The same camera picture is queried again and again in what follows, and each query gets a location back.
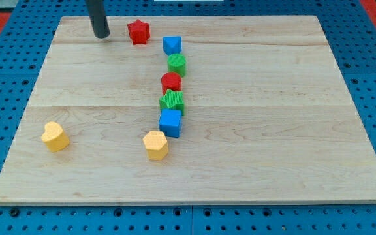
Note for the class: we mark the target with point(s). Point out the yellow hexagon block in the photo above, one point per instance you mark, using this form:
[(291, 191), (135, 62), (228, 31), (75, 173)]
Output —
[(156, 145)]

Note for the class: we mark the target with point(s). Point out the yellow heart block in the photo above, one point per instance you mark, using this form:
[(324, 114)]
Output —
[(54, 137)]

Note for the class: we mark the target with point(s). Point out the blue cube block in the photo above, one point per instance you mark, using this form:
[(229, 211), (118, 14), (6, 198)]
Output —
[(170, 122)]

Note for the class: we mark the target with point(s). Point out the green star block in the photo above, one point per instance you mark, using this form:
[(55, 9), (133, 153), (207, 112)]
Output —
[(172, 100)]

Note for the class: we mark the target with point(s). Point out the light wooden board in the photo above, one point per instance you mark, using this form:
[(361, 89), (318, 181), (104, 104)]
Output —
[(268, 119)]

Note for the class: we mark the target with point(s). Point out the red cylinder block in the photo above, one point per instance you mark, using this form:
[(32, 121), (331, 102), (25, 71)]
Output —
[(172, 81)]

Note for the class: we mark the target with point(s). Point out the green cylinder block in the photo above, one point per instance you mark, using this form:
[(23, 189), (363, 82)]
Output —
[(177, 63)]

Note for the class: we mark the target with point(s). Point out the blue triangle block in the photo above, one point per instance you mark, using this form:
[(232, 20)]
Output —
[(172, 44)]

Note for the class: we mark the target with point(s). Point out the red star block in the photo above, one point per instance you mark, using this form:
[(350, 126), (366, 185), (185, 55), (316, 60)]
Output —
[(139, 32)]

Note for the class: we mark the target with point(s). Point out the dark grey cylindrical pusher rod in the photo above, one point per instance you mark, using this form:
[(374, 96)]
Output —
[(98, 19)]

